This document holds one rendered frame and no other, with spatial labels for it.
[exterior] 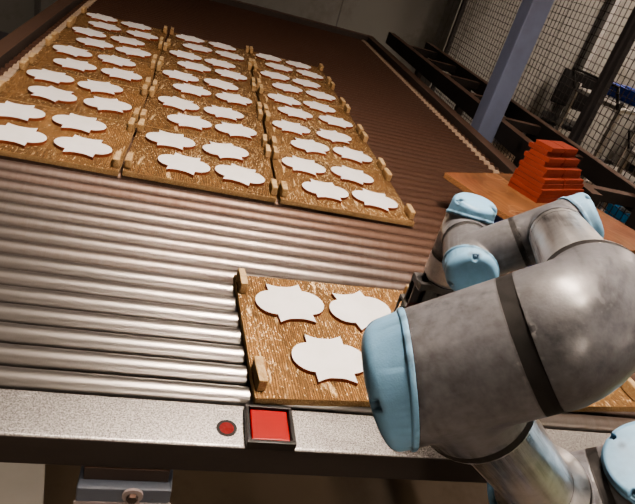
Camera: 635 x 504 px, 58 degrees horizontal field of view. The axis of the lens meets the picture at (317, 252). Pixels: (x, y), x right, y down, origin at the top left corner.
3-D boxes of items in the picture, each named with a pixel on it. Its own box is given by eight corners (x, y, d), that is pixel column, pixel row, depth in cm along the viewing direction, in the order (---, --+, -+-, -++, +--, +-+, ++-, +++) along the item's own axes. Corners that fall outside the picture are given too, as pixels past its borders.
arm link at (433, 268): (462, 247, 100) (483, 273, 94) (453, 268, 103) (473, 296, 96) (424, 244, 98) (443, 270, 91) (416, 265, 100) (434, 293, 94)
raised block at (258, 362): (265, 392, 93) (269, 380, 91) (254, 392, 92) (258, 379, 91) (260, 367, 97) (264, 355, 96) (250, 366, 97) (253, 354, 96)
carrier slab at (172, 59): (254, 91, 247) (256, 81, 245) (157, 70, 235) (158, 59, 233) (249, 70, 276) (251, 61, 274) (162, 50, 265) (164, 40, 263)
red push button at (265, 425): (288, 447, 87) (290, 441, 86) (250, 445, 85) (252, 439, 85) (284, 417, 92) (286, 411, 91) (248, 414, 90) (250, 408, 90)
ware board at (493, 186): (659, 251, 177) (662, 246, 176) (566, 263, 149) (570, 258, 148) (537, 178, 211) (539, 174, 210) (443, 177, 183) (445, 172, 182)
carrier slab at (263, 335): (469, 409, 105) (473, 403, 104) (253, 404, 92) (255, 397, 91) (405, 296, 134) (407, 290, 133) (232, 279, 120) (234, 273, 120)
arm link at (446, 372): (637, 553, 74) (543, 374, 38) (522, 570, 79) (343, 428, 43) (603, 461, 82) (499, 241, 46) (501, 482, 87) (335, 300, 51)
